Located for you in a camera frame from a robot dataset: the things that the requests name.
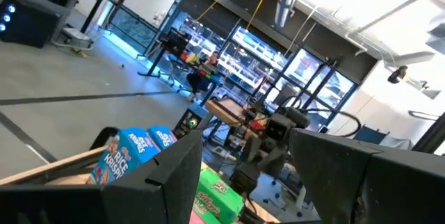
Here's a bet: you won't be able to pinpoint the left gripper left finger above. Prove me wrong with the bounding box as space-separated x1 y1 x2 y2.
0 129 204 224

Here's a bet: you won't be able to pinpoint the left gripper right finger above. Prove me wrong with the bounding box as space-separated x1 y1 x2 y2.
290 128 445 224

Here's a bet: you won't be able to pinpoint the blue Rice Krispies cereal box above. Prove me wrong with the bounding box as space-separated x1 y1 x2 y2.
147 125 178 150
86 127 161 186

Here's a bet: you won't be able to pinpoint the wooden workbench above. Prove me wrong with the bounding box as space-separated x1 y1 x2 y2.
204 97 257 129

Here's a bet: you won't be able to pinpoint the black computer case green light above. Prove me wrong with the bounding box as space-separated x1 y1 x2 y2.
172 107 206 141

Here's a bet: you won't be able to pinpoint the person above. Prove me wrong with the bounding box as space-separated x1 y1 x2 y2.
186 50 222 102

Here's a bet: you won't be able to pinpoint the black desk with equipment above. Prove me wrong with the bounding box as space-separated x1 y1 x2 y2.
138 29 223 105

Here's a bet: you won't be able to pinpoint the black computer case blue lights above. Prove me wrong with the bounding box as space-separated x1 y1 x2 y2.
0 0 70 49

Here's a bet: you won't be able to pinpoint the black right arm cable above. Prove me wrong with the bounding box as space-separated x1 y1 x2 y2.
277 95 362 138

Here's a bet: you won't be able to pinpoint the black ceiling camera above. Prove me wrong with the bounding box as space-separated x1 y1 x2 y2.
387 65 409 86

